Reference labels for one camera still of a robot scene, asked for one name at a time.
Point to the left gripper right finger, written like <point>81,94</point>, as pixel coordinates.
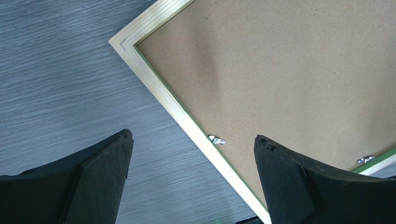
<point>302,190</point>

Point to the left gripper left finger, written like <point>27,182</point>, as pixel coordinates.
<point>82,188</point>

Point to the brown backing board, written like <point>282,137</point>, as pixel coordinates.
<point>317,76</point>

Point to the wooden picture frame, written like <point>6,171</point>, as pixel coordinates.
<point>126,41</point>

